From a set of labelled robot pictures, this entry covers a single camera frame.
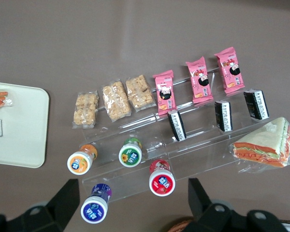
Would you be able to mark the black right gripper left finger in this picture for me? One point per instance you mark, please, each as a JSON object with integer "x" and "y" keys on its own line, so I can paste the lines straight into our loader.
{"x": 48, "y": 215}

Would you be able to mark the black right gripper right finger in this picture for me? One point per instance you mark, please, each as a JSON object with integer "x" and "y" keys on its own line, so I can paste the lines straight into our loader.
{"x": 207, "y": 217}

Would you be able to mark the purple gum bottle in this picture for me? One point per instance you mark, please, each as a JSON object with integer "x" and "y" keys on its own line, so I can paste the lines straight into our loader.
{"x": 94, "y": 210}

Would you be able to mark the red gum bottle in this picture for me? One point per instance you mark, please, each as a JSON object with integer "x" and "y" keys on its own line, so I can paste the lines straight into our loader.
{"x": 162, "y": 183}

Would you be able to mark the orange gum bottle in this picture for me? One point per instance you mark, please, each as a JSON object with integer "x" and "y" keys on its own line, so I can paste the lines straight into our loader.
{"x": 79, "y": 163}

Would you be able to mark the cream plastic tray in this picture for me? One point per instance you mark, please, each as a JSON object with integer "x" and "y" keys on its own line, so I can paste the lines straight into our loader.
{"x": 24, "y": 130}

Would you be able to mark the green gum bottle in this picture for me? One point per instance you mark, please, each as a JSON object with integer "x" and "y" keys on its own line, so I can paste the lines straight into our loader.
{"x": 130, "y": 155}

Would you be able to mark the woven wicker basket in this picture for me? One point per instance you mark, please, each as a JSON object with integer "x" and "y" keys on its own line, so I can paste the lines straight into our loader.
{"x": 180, "y": 226}

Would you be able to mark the clear acrylic stepped display stand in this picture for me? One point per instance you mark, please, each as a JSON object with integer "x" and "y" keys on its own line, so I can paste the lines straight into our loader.
{"x": 125, "y": 186}

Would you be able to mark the large wrapped triangle sandwich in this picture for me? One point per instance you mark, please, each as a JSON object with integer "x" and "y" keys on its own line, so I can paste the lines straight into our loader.
{"x": 263, "y": 145}

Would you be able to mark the peanut crisp snack packet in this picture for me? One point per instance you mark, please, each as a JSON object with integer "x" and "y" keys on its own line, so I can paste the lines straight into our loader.
{"x": 116, "y": 100}
{"x": 85, "y": 110}
{"x": 140, "y": 93}

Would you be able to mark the pink cartoon snack packet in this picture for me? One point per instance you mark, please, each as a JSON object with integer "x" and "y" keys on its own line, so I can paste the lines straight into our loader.
{"x": 165, "y": 91}
{"x": 229, "y": 70}
{"x": 199, "y": 79}

